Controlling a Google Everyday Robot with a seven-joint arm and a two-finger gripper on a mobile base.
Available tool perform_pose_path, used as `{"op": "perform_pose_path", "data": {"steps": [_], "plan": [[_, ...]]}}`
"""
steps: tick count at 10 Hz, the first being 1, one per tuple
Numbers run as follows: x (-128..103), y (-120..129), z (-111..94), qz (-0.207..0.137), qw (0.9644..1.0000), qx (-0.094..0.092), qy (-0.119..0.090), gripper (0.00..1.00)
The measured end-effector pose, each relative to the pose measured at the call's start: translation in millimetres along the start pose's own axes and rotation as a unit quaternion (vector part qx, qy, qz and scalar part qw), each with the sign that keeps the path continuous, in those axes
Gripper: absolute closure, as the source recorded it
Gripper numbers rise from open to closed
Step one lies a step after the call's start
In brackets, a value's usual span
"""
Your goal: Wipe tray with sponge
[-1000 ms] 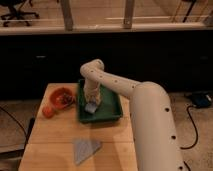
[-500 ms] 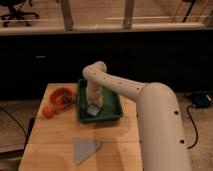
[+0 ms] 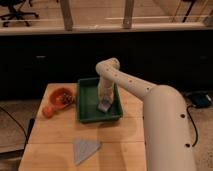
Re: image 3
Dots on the black office chair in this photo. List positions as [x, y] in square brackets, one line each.
[13, 12]

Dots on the orange bowl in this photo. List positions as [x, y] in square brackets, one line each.
[61, 98]

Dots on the dark object on floor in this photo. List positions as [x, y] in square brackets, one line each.
[200, 100]

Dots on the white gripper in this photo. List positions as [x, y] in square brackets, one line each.
[107, 93]

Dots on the grey post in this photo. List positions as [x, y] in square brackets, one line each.
[128, 13]
[67, 16]

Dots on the grey post right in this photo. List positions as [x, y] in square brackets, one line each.
[128, 13]

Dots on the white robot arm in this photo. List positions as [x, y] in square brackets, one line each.
[166, 128]

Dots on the green plastic tray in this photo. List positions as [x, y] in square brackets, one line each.
[87, 103]

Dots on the grey triangular cloth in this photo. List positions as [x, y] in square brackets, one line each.
[83, 149]

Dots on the small orange fruit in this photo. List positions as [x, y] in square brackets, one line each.
[47, 112]

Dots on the grey post left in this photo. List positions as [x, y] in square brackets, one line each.
[67, 16]

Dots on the grey blue sponge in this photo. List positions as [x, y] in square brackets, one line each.
[104, 106]

